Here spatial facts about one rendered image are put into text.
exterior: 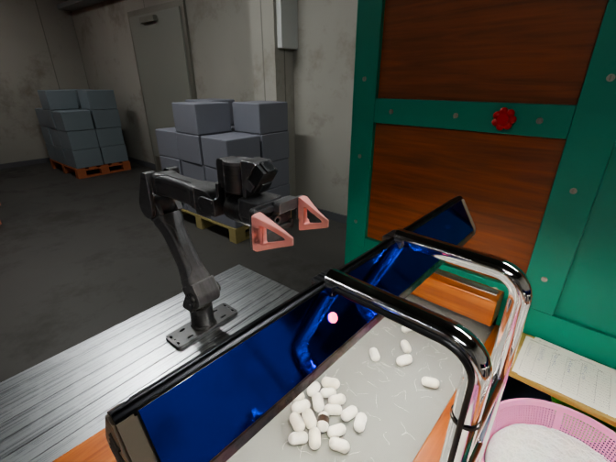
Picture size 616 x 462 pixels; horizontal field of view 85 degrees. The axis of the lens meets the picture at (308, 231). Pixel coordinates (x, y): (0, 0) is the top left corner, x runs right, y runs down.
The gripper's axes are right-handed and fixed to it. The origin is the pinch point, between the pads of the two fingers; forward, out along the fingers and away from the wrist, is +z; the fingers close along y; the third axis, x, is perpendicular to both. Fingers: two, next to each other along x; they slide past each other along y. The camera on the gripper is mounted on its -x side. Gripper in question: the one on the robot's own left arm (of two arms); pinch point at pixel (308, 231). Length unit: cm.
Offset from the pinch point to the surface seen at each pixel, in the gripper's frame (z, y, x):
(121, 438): 15.3, -38.0, -2.9
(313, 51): -179, 228, -46
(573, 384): 44, 27, 29
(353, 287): 18.9, -16.2, -4.8
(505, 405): 34.7, 15.3, 30.4
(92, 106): -532, 165, 16
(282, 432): 5.2, -13.0, 33.2
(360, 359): 7.1, 10.5, 33.2
